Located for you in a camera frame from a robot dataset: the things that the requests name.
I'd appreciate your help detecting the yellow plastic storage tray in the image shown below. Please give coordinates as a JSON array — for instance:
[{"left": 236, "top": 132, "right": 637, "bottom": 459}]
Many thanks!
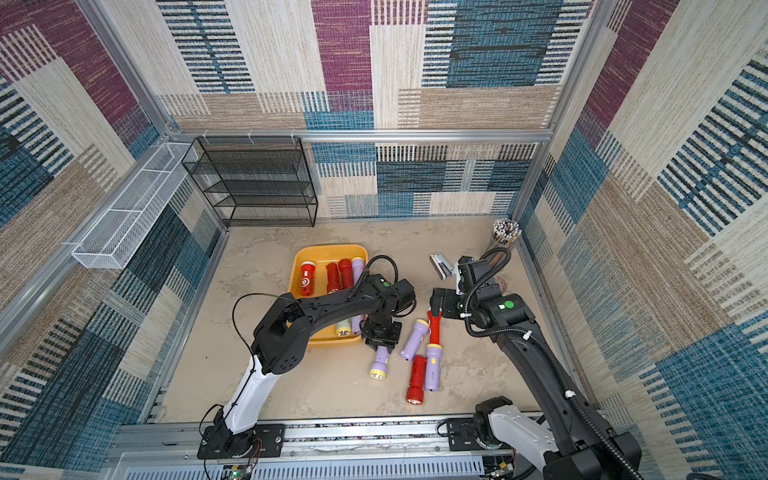
[{"left": 289, "top": 244, "right": 368, "bottom": 348}]

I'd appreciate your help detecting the mint green flashlight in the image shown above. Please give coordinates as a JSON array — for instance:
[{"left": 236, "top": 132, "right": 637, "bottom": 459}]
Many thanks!
[{"left": 335, "top": 320, "right": 352, "bottom": 337}]

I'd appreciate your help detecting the red flashlight white logo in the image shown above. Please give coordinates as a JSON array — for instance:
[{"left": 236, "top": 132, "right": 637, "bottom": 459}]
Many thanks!
[{"left": 300, "top": 261, "right": 316, "bottom": 297}]

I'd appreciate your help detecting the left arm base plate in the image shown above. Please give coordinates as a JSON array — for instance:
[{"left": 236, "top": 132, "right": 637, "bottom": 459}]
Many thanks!
[{"left": 197, "top": 424, "right": 286, "bottom": 460}]

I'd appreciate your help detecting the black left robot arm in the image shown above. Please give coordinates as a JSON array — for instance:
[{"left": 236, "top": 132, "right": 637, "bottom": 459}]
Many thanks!
[{"left": 223, "top": 274, "right": 416, "bottom": 435}]

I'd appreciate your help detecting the red flashlight bottom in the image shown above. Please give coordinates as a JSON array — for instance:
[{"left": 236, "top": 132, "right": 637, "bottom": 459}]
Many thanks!
[{"left": 406, "top": 355, "right": 427, "bottom": 405}]

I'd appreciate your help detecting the red flashlight two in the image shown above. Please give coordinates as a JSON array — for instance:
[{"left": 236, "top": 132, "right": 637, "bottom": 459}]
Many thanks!
[{"left": 326, "top": 262, "right": 342, "bottom": 295}]

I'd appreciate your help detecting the clear cup of pencils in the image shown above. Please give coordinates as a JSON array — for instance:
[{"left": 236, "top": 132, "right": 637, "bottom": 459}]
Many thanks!
[{"left": 486, "top": 218, "right": 522, "bottom": 250}]

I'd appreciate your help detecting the light blue stapler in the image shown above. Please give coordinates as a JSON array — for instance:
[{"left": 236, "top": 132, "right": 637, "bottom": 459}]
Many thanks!
[{"left": 430, "top": 252, "right": 456, "bottom": 280}]

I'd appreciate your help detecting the red flashlight one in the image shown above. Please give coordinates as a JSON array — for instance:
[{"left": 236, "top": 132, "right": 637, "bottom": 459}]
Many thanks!
[{"left": 338, "top": 259, "right": 355, "bottom": 289}]

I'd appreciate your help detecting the white wire wall basket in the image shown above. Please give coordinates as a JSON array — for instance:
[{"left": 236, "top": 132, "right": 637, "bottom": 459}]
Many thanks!
[{"left": 72, "top": 142, "right": 190, "bottom": 270}]

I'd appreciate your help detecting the black mesh shelf rack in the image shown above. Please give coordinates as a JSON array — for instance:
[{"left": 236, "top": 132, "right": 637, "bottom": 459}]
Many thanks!
[{"left": 182, "top": 136, "right": 319, "bottom": 228}]

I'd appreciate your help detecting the aluminium front rail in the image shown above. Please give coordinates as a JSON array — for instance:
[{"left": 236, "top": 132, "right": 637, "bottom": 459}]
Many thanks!
[{"left": 101, "top": 409, "right": 637, "bottom": 480}]

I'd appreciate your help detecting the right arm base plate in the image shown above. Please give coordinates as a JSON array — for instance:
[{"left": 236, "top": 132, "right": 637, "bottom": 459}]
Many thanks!
[{"left": 445, "top": 417, "right": 486, "bottom": 451}]

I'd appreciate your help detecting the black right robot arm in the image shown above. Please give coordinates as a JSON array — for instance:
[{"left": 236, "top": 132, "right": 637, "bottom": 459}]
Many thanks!
[{"left": 433, "top": 249, "right": 642, "bottom": 479}]

